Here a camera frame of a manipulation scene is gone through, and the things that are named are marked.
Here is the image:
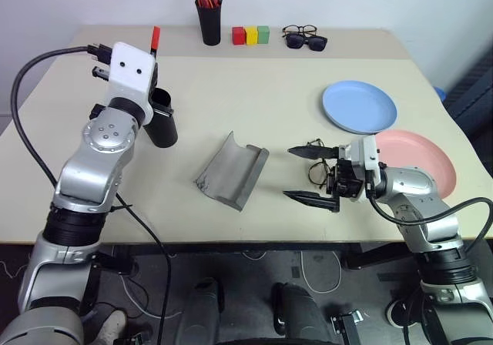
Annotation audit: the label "black table frame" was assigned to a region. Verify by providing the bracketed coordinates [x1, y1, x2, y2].
[92, 241, 419, 275]

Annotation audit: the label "black metal bracket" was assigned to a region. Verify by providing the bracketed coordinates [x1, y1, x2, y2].
[326, 309, 366, 345]

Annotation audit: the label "white black caster wheel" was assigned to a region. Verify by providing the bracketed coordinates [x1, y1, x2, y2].
[386, 296, 416, 329]

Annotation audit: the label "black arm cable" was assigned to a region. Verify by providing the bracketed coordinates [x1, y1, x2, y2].
[10, 43, 173, 345]
[364, 169, 493, 271]

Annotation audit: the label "white floor cable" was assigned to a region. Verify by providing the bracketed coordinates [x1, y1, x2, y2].
[299, 250, 343, 294]
[118, 272, 183, 320]

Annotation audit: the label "thick black framed clear glasses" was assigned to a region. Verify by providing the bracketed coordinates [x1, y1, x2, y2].
[281, 24, 318, 39]

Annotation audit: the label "dark rounded shape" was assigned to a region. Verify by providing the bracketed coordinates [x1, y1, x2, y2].
[270, 281, 333, 345]
[173, 276, 225, 345]

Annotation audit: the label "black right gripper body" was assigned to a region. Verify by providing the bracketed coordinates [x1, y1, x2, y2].
[325, 157, 365, 204]

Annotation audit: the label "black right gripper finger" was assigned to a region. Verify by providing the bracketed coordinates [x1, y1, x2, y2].
[287, 144, 342, 161]
[282, 189, 341, 214]

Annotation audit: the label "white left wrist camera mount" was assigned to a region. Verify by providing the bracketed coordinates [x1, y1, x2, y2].
[108, 42, 159, 116]

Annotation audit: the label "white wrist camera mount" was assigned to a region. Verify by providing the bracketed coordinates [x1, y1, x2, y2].
[108, 42, 159, 116]
[340, 134, 387, 177]

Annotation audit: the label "black cup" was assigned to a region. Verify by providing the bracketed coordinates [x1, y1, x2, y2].
[143, 88, 179, 149]

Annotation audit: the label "thin black framed glasses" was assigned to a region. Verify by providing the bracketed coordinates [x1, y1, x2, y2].
[305, 138, 340, 189]

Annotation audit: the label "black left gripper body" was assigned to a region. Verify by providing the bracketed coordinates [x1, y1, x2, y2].
[91, 56, 161, 92]

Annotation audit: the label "white shoe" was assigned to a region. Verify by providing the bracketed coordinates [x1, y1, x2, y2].
[93, 309, 129, 345]

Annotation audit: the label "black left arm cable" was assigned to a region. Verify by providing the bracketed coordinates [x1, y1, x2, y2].
[10, 43, 173, 345]

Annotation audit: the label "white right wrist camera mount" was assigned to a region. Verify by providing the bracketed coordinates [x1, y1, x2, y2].
[340, 134, 387, 177]

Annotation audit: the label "grey open glasses case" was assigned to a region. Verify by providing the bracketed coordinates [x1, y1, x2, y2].
[193, 130, 270, 213]

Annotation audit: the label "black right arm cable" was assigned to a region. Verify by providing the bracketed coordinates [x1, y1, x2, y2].
[364, 169, 493, 271]

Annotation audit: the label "blue plate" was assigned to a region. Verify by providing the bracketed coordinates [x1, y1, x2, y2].
[321, 79, 398, 136]

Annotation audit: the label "black sunglasses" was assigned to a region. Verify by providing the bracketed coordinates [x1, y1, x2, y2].
[285, 33, 330, 52]

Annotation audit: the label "pink plate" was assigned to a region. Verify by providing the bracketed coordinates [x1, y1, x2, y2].
[373, 129, 458, 201]

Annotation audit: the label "tall black pen holder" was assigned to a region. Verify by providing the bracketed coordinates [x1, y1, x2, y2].
[195, 0, 223, 47]

